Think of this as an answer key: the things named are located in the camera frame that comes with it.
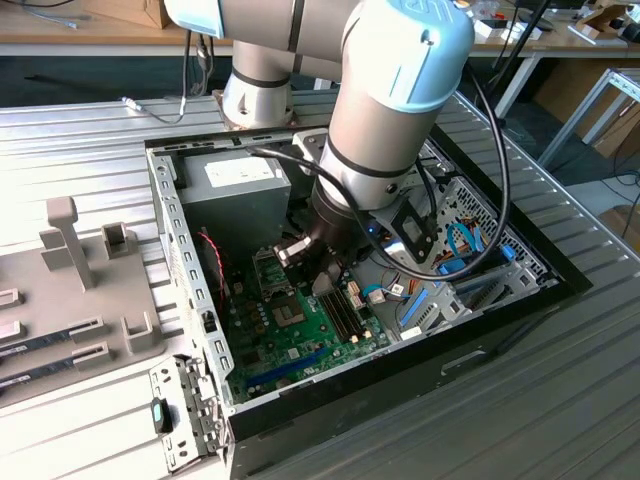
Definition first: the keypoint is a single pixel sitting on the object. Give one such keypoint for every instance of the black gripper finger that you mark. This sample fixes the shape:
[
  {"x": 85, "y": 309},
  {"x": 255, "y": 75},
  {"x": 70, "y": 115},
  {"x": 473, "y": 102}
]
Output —
[
  {"x": 324, "y": 284},
  {"x": 292, "y": 252}
]

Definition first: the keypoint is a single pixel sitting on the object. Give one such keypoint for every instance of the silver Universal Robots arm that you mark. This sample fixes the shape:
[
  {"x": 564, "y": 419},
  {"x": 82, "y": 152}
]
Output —
[{"x": 380, "y": 125}]

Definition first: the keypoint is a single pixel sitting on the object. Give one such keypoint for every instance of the CPU socket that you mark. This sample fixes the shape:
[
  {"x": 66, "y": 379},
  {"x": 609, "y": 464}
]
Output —
[{"x": 265, "y": 272}]

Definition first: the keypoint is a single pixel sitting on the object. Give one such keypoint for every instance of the black RAM slot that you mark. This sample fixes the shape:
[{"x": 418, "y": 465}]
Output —
[
  {"x": 343, "y": 320},
  {"x": 337, "y": 320},
  {"x": 356, "y": 320},
  {"x": 350, "y": 320}
]

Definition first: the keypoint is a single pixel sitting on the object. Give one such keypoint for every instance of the green motherboard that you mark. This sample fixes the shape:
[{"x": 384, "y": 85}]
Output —
[{"x": 300, "y": 345}]

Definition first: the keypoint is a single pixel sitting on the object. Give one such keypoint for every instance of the grey power supply unit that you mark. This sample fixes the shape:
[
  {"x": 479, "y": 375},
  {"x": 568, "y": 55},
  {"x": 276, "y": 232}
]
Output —
[{"x": 235, "y": 210}]

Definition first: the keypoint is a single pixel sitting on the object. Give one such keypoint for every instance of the blue expansion slot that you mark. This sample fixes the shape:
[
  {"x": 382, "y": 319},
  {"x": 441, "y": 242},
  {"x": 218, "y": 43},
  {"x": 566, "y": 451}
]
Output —
[{"x": 290, "y": 366}]

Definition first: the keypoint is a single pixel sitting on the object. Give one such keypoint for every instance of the hard disk in blue carrier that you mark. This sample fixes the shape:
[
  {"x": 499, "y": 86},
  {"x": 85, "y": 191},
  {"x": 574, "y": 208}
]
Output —
[{"x": 450, "y": 266}]

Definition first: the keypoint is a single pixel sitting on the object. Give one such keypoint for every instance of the grey metal disk bay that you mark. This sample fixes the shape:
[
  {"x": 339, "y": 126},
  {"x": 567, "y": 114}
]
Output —
[{"x": 440, "y": 312}]

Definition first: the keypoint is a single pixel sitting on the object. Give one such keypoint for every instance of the black open PC case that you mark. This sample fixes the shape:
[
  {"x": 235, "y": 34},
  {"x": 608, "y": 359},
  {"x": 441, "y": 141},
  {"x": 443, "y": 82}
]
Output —
[{"x": 350, "y": 415}]

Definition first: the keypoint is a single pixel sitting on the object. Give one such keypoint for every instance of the perforated metal drive cage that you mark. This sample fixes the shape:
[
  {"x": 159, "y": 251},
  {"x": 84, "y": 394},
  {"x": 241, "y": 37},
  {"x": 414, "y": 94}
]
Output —
[{"x": 467, "y": 197}]

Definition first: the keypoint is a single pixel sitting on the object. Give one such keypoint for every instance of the grey parts rack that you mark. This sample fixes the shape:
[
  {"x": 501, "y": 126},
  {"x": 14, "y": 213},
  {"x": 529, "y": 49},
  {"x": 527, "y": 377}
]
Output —
[{"x": 60, "y": 300}]

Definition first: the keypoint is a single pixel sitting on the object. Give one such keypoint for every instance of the small white box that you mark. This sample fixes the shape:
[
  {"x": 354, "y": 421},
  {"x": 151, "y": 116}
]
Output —
[
  {"x": 482, "y": 29},
  {"x": 530, "y": 34}
]

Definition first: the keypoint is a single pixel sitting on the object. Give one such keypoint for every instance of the black slanted pole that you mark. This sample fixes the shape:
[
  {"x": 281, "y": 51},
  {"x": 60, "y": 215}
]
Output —
[{"x": 521, "y": 48}]

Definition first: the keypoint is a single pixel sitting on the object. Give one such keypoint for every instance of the brown cardboard sheet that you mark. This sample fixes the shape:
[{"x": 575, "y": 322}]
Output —
[{"x": 565, "y": 85}]

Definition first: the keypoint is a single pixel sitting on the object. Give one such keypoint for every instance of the dark RAM stick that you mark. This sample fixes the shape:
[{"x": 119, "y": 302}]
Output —
[
  {"x": 37, "y": 372},
  {"x": 35, "y": 344}
]

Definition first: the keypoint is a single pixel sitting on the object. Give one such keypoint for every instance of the long wooden desk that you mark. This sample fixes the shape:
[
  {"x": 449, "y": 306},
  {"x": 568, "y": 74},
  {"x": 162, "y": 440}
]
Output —
[{"x": 565, "y": 42}]

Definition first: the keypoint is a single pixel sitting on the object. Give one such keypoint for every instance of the open brown cardboard box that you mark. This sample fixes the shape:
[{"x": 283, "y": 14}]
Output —
[{"x": 595, "y": 17}]

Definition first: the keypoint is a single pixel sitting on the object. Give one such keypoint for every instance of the black square wrist camera frame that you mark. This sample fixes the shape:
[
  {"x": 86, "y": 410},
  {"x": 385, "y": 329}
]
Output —
[{"x": 417, "y": 255}]

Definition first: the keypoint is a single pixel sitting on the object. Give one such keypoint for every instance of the blue plastic rail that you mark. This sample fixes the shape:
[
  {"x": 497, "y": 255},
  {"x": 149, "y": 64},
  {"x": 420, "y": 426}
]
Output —
[{"x": 415, "y": 306}]

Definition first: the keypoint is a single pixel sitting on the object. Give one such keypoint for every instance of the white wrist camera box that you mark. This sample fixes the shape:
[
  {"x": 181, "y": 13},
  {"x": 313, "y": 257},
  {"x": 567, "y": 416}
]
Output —
[{"x": 306, "y": 141}]

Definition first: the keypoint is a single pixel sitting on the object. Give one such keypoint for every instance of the metal expansion card bracket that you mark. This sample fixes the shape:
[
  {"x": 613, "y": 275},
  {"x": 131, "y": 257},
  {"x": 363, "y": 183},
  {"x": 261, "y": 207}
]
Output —
[{"x": 172, "y": 372}]

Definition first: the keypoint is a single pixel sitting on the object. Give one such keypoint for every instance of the black teal bracket latch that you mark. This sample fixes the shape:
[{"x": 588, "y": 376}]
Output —
[{"x": 160, "y": 415}]

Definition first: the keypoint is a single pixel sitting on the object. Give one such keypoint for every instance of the aluminium profile frame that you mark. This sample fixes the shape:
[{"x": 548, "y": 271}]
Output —
[{"x": 575, "y": 117}]

